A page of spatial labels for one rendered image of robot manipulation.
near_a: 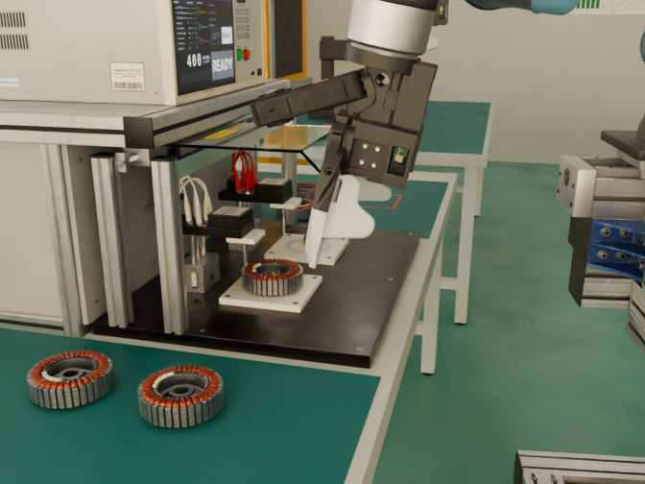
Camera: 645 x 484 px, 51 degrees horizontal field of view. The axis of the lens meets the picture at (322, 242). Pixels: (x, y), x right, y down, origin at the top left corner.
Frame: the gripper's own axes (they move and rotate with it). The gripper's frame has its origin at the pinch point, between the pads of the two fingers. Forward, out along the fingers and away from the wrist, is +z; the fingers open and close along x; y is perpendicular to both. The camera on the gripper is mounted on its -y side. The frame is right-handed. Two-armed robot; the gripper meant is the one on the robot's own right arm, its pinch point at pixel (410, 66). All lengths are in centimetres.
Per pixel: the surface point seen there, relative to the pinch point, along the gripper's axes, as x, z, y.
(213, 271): -34, 36, -36
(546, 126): 477, 81, 136
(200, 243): -35, 30, -38
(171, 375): -71, 37, -33
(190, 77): -37, 0, -37
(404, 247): -8.0, 38.3, 0.1
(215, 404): -75, 38, -25
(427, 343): 73, 102, 12
